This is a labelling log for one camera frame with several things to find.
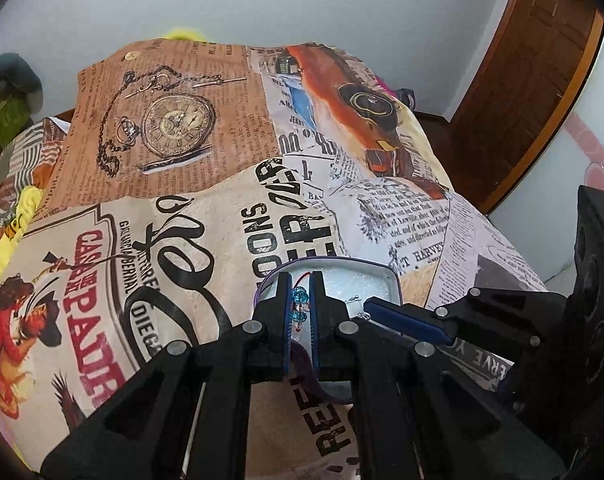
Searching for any yellow cloth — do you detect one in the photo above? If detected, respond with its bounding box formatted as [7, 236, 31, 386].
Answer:
[0, 184, 43, 283]

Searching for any dark grey cloth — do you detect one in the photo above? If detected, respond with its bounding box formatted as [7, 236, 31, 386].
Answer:
[0, 51, 44, 108]

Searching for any striped bedsheet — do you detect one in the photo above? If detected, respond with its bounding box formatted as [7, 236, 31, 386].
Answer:
[0, 116, 77, 243]

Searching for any printed blanket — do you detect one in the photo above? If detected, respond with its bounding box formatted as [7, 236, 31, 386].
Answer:
[0, 37, 550, 480]

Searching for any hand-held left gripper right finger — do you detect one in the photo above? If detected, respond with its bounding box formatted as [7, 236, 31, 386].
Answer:
[309, 276, 568, 480]

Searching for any purple heart-shaped tin box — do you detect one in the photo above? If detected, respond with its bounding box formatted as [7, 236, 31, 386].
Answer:
[254, 258, 403, 406]

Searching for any silver chain jewelry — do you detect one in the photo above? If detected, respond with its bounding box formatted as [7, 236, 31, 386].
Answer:
[346, 297, 373, 322]

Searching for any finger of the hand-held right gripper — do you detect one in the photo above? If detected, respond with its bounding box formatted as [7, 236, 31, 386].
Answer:
[364, 286, 570, 361]
[494, 360, 538, 413]

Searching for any wooden door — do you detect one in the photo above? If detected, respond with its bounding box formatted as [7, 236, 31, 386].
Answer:
[444, 0, 604, 217]

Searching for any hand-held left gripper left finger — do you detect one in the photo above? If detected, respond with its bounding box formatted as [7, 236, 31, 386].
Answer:
[39, 272, 293, 480]

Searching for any white wardrobe sliding door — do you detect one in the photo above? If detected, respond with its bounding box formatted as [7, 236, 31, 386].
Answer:
[486, 24, 604, 283]

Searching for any blue beaded bracelet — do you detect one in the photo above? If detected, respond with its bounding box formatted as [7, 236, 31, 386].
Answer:
[291, 270, 317, 336]

